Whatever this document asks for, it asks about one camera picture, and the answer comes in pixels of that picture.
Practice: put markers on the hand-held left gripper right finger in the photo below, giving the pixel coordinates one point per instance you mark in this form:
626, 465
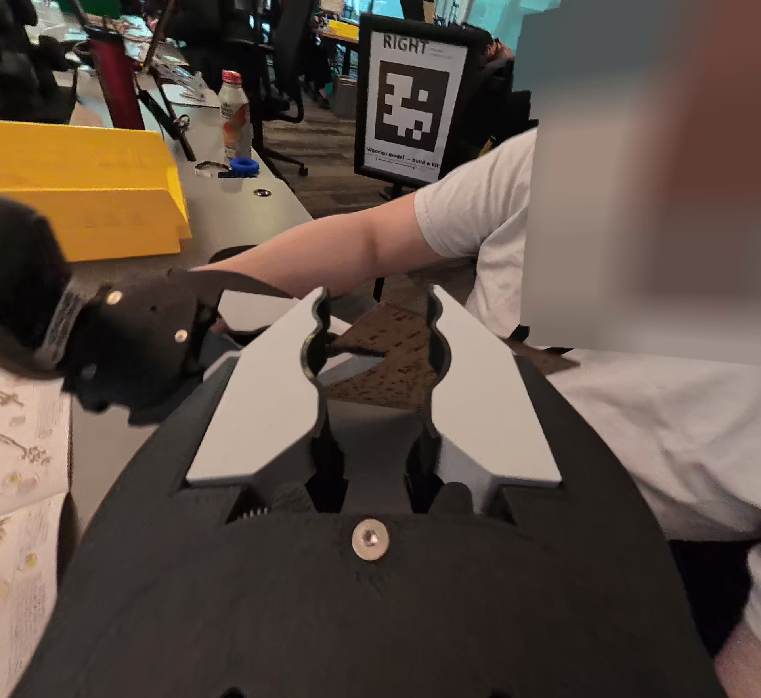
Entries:
487, 412

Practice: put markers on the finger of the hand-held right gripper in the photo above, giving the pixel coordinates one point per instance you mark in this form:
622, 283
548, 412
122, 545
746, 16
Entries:
348, 370
255, 314

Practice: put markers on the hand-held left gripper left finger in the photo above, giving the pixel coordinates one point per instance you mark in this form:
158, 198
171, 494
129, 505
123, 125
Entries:
261, 401

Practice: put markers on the person's right forearm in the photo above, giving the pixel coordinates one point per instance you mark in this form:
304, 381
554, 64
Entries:
333, 240

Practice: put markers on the person's left forearm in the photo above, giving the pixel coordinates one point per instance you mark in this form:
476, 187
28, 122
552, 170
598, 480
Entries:
743, 668

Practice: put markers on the blue tape roll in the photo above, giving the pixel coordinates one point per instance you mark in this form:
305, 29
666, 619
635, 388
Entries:
233, 170

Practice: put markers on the yellow plastic bin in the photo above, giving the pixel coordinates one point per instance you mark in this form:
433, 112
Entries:
89, 175

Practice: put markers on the printed instruction booklet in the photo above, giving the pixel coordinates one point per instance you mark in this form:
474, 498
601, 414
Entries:
30, 472

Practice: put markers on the red-capped drink bottle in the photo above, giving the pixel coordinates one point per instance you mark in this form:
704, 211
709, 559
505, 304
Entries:
235, 115

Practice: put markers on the person in white shirt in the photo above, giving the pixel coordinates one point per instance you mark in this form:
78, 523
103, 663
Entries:
475, 204

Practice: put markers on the white paper sheets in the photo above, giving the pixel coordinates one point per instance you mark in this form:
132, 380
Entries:
190, 94

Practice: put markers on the red pole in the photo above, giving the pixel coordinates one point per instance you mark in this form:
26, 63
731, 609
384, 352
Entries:
119, 85

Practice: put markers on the black framed tag sign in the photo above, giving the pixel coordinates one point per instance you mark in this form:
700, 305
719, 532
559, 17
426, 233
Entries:
410, 103

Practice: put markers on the small yellow bin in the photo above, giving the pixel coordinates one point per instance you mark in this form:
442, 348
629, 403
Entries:
343, 30

